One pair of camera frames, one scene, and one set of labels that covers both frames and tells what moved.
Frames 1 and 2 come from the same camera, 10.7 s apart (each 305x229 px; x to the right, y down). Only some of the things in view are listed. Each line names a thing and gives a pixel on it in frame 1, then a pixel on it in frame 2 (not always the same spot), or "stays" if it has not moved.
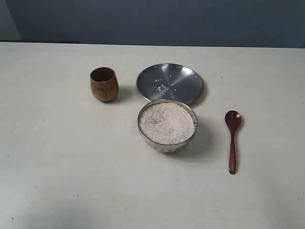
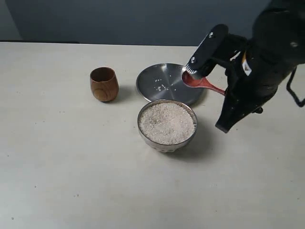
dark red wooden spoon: [232, 119] -> [203, 83]
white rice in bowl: [167, 123] stays
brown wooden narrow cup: [104, 83] stays
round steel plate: [170, 81] stays
